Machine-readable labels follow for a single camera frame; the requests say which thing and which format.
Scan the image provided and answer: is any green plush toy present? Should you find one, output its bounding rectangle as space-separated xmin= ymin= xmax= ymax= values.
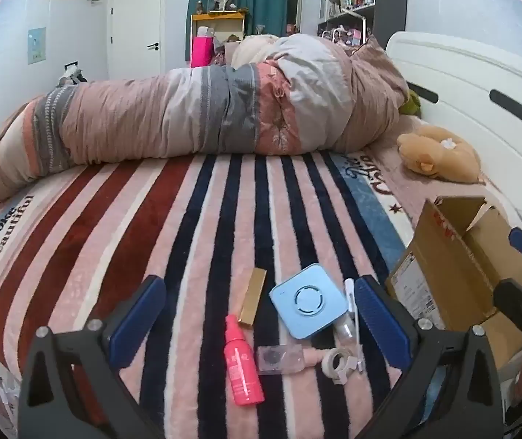
xmin=398 ymin=89 xmax=423 ymax=117

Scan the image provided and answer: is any tan plush toy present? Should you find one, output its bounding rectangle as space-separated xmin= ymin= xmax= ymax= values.
xmin=397 ymin=125 xmax=481 ymax=184

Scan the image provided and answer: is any light blue wall poster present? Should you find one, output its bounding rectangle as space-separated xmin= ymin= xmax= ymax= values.
xmin=27 ymin=27 xmax=47 ymax=65

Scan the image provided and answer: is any striped plush blanket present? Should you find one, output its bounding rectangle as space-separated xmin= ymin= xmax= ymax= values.
xmin=0 ymin=149 xmax=426 ymax=439

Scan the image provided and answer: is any white plastic applicator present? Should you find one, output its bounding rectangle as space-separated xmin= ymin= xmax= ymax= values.
xmin=344 ymin=278 xmax=362 ymax=349

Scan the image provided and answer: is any pink spray bottle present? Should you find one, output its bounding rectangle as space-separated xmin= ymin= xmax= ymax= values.
xmin=223 ymin=315 xmax=265 ymax=405

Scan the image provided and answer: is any patchwork duvet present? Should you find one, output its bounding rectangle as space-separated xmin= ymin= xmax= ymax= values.
xmin=0 ymin=34 xmax=410 ymax=206

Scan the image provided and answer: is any bright pink bag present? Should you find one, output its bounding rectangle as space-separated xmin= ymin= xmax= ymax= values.
xmin=192 ymin=34 xmax=213 ymax=68

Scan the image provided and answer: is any white bed headboard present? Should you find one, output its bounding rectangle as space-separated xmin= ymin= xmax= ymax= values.
xmin=385 ymin=31 xmax=522 ymax=239

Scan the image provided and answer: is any small clear plastic bottle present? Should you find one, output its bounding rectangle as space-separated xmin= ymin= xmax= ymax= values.
xmin=334 ymin=321 xmax=358 ymax=346

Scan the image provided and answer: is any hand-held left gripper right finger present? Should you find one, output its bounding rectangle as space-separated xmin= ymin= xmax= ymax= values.
xmin=355 ymin=275 xmax=504 ymax=439

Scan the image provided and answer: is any clear bottle with pink cap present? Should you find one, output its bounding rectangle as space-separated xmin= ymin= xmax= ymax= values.
xmin=256 ymin=345 xmax=323 ymax=376

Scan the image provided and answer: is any light blue square device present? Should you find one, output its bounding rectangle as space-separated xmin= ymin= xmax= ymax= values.
xmin=269 ymin=265 xmax=349 ymax=340

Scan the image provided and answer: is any white door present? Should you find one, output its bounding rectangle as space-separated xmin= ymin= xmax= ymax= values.
xmin=107 ymin=0 xmax=166 ymax=80

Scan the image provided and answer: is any cream pillow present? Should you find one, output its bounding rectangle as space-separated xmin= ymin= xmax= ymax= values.
xmin=231 ymin=34 xmax=284 ymax=67

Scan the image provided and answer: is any brown cardboard box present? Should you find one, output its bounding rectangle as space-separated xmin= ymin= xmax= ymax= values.
xmin=385 ymin=196 xmax=522 ymax=371

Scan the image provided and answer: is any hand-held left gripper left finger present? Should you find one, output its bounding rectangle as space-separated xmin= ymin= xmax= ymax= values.
xmin=18 ymin=275 xmax=168 ymax=439

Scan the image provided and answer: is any white tape roll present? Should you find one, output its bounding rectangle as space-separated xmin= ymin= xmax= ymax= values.
xmin=320 ymin=346 xmax=364 ymax=385

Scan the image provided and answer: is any yellow side table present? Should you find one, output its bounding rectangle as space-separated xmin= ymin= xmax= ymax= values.
xmin=190 ymin=11 xmax=247 ymax=67

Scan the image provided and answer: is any gold lipstick box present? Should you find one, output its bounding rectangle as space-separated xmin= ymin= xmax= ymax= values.
xmin=237 ymin=267 xmax=267 ymax=327

